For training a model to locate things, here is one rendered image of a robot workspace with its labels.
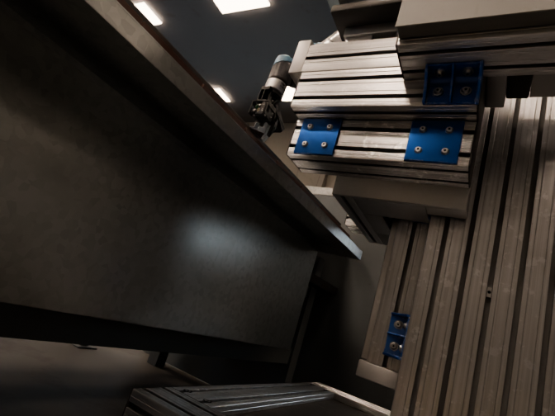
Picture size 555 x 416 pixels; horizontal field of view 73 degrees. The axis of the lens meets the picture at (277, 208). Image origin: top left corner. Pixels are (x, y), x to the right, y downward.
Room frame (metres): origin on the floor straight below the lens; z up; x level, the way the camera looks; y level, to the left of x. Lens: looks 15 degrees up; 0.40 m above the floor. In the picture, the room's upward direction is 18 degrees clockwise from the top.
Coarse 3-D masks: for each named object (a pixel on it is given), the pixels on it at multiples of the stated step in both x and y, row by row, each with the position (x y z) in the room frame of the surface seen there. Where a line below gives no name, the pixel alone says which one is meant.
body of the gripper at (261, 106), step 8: (264, 88) 1.17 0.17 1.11; (272, 88) 1.17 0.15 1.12; (264, 96) 1.17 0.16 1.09; (272, 96) 1.19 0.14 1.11; (280, 96) 1.19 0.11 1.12; (256, 104) 1.20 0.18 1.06; (264, 104) 1.16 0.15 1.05; (272, 104) 1.17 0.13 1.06; (248, 112) 1.18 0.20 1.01; (256, 112) 1.17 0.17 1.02; (264, 112) 1.15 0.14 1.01; (272, 112) 1.19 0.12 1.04; (256, 120) 1.21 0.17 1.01; (264, 120) 1.20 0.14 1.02; (272, 120) 1.20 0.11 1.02
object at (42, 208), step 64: (0, 64) 0.45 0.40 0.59; (64, 64) 0.50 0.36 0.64; (0, 128) 0.48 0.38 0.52; (64, 128) 0.54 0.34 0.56; (128, 128) 0.61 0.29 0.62; (0, 192) 0.51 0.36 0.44; (64, 192) 0.57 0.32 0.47; (128, 192) 0.66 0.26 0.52; (192, 192) 0.77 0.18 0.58; (0, 256) 0.54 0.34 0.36; (64, 256) 0.61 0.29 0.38; (128, 256) 0.70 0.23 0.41; (192, 256) 0.83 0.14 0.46; (256, 256) 1.03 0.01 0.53; (128, 320) 0.75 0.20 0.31; (192, 320) 0.89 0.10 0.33; (256, 320) 1.11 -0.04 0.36
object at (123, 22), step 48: (0, 0) 0.45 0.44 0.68; (48, 0) 0.41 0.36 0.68; (96, 0) 0.36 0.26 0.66; (96, 48) 0.49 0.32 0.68; (144, 48) 0.42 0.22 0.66; (144, 96) 0.60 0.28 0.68; (192, 96) 0.50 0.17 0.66; (192, 144) 0.75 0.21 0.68; (240, 144) 0.61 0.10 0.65; (240, 192) 0.96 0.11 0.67; (288, 192) 0.78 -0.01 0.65; (336, 240) 1.20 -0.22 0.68
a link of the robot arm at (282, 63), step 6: (282, 54) 1.18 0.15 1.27; (276, 60) 1.19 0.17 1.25; (282, 60) 1.17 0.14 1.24; (288, 60) 1.17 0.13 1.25; (276, 66) 1.18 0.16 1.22; (282, 66) 1.17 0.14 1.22; (288, 66) 1.17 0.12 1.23; (270, 72) 1.20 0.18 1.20; (276, 72) 1.17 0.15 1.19; (282, 72) 1.17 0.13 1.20; (282, 78) 1.17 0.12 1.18; (288, 78) 1.19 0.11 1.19; (288, 84) 1.21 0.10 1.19
